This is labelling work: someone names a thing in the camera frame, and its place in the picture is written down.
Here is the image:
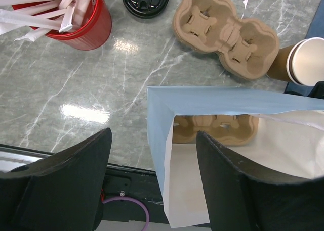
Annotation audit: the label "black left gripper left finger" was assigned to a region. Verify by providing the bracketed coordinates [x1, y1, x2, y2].
[1, 128, 112, 230]

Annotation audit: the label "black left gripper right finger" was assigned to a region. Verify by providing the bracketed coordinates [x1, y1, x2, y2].
[196, 131, 323, 230]

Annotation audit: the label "brown pulp cup carrier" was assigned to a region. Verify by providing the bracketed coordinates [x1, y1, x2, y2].
[173, 114, 259, 146]

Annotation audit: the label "light blue paper bag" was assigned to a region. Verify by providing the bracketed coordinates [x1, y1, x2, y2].
[147, 83, 323, 230]

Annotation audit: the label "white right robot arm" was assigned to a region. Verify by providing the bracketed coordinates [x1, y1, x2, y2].
[284, 81, 324, 100]

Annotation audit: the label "black coffee cup lid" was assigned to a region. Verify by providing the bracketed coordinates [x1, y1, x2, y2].
[123, 0, 169, 19]

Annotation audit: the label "stacked brown paper cups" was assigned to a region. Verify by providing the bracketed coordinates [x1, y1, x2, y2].
[267, 37, 323, 86]

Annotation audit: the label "red cup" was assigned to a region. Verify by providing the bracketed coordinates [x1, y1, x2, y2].
[1, 0, 112, 51]

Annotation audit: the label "white wrapped straws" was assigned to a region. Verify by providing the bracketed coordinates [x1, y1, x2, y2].
[1, 0, 94, 42]

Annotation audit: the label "stacked brown pulp carriers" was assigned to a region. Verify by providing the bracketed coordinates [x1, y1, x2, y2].
[173, 0, 279, 80]

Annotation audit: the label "blue letter print cloth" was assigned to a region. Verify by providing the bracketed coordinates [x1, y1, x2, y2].
[305, 0, 324, 39]

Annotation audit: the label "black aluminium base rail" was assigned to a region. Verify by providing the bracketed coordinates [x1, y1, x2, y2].
[0, 144, 168, 224]

